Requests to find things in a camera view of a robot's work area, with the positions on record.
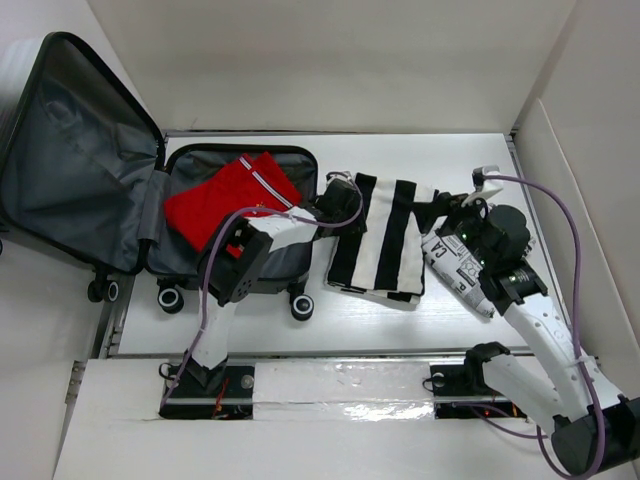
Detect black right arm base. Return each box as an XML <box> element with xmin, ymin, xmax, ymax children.
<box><xmin>422</xmin><ymin>364</ymin><xmax>527</xmax><ymax>420</ymax></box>

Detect red shorts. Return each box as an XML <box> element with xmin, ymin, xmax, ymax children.
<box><xmin>164</xmin><ymin>152</ymin><xmax>303</xmax><ymax>252</ymax></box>

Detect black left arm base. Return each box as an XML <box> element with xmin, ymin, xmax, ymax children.
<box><xmin>159</xmin><ymin>365</ymin><xmax>255</xmax><ymax>420</ymax></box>

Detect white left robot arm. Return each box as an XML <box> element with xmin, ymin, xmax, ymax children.
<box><xmin>179</xmin><ymin>172</ymin><xmax>364</xmax><ymax>397</ymax></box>

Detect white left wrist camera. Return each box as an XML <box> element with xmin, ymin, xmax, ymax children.
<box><xmin>326</xmin><ymin>171</ymin><xmax>352</xmax><ymax>185</ymax></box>

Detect newspaper print cloth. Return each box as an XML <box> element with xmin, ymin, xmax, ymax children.
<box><xmin>421</xmin><ymin>229</ymin><xmax>499</xmax><ymax>319</ymax></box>

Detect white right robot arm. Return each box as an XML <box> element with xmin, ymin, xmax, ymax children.
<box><xmin>419</xmin><ymin>192</ymin><xmax>639</xmax><ymax>476</ymax></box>

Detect open black suitcase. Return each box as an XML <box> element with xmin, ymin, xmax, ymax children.
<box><xmin>1</xmin><ymin>32</ymin><xmax>318</xmax><ymax>314</ymax></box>

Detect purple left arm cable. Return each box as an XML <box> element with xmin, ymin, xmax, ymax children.
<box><xmin>159</xmin><ymin>172</ymin><xmax>364</xmax><ymax>416</ymax></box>

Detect black white striped towel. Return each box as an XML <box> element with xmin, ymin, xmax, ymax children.
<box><xmin>324</xmin><ymin>173</ymin><xmax>438</xmax><ymax>305</ymax></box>

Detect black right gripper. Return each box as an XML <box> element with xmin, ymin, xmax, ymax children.
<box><xmin>409</xmin><ymin>190</ymin><xmax>494</xmax><ymax>268</ymax></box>

